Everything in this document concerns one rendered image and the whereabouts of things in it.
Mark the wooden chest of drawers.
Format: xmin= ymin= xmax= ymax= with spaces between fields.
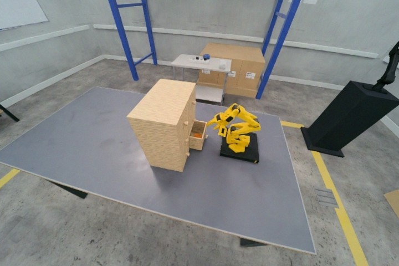
xmin=127 ymin=79 xmax=196 ymax=172

